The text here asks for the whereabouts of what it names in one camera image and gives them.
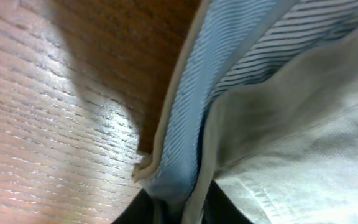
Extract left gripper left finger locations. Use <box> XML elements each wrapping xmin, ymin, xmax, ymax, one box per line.
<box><xmin>112</xmin><ymin>189</ymin><xmax>160</xmax><ymax>224</ymax></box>

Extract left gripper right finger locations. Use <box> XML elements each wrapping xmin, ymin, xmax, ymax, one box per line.
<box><xmin>202</xmin><ymin>180</ymin><xmax>252</xmax><ymax>224</ymax></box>

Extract khaki beige shorts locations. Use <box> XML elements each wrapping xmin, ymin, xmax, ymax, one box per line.
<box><xmin>132</xmin><ymin>0</ymin><xmax>358</xmax><ymax>223</ymax></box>

